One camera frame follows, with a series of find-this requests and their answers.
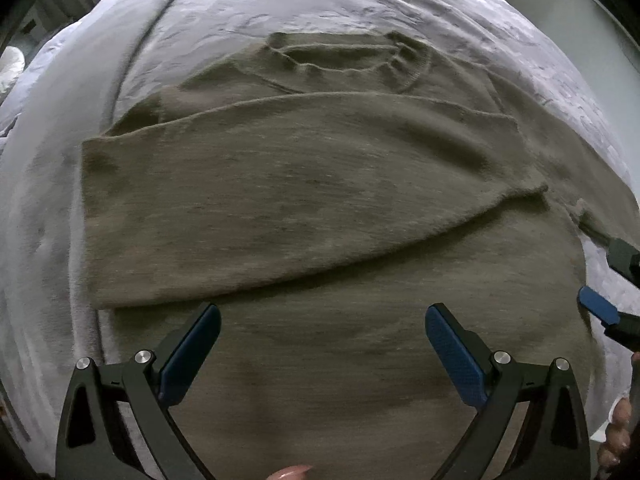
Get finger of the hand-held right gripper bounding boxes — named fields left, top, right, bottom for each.
left=605, top=237, right=640, bottom=288
left=577, top=285, right=640, bottom=351

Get round white cushion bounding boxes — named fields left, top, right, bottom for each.
left=0, top=46, right=26, bottom=95

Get person's left hand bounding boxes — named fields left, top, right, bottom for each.
left=269, top=464, right=314, bottom=480

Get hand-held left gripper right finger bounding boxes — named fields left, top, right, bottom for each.
left=424, top=302, right=592, bottom=480

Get light grey bed sheet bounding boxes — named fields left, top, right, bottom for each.
left=0, top=0, right=640, bottom=476

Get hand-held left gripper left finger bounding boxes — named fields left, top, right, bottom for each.
left=56, top=302, right=223, bottom=480

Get person's right hand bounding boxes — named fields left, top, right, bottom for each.
left=596, top=352, right=640, bottom=473

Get khaki knit sweater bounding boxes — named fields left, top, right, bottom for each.
left=81, top=31, right=640, bottom=480

